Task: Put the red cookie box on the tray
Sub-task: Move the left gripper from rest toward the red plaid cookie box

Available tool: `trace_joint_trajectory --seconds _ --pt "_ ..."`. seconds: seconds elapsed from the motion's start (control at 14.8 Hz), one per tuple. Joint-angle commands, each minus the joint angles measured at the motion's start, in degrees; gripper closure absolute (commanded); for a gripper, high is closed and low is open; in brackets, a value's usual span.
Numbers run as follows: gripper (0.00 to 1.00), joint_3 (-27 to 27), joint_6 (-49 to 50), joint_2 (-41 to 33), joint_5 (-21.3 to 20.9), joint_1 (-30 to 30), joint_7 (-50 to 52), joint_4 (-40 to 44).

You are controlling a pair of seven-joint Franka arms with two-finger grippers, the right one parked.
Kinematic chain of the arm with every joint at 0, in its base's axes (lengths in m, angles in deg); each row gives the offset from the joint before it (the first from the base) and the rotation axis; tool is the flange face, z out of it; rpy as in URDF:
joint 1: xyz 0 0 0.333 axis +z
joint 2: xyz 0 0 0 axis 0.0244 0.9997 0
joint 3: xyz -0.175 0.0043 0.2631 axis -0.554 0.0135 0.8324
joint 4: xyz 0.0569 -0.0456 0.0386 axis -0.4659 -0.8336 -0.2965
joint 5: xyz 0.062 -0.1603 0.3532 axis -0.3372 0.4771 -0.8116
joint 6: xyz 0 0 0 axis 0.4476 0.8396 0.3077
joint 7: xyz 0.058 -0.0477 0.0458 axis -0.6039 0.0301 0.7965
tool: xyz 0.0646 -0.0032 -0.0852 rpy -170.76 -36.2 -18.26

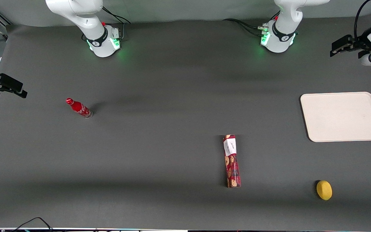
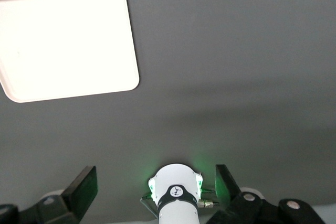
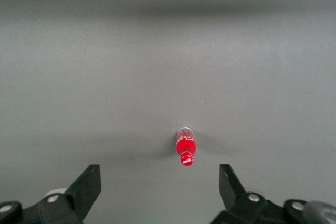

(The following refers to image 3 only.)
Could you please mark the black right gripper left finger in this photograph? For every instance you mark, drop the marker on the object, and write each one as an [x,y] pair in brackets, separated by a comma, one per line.
[81,192]

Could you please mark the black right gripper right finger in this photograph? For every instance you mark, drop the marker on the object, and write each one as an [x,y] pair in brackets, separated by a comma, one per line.
[232,190]

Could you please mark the red cola bottle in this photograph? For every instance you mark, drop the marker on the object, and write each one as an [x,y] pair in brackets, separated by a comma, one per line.
[186,148]

